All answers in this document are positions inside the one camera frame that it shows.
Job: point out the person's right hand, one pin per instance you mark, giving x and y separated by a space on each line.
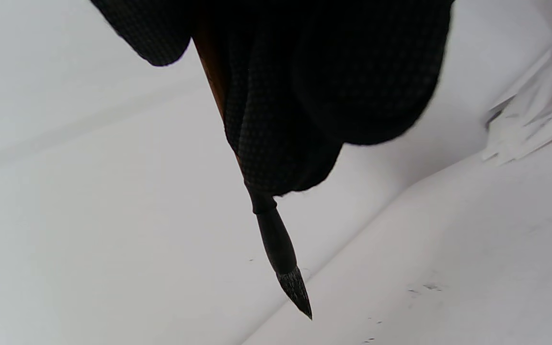
328 72

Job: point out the bamboo Chinese brush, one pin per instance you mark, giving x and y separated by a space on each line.
276 239

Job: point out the crumpled white paper sheets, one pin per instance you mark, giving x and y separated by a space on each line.
530 120

